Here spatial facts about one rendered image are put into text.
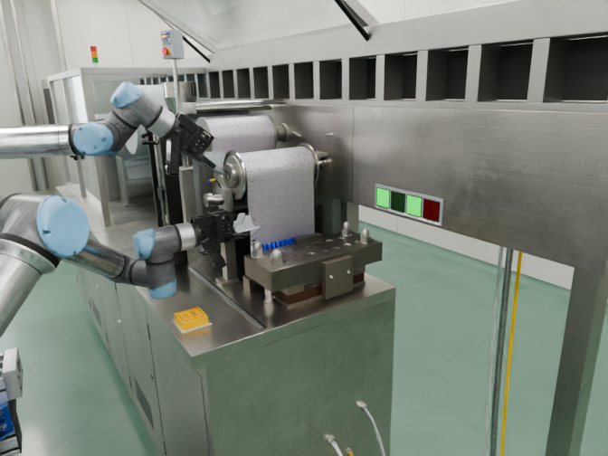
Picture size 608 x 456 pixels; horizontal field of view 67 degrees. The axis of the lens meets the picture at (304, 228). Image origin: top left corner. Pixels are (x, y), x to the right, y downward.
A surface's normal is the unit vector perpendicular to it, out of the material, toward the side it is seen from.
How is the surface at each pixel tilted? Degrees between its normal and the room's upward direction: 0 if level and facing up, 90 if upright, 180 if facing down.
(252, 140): 92
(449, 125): 90
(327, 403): 90
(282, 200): 90
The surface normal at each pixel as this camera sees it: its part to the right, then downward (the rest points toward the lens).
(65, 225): 0.95, -0.02
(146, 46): 0.55, 0.23
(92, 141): 0.08, 0.29
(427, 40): -0.83, 0.18
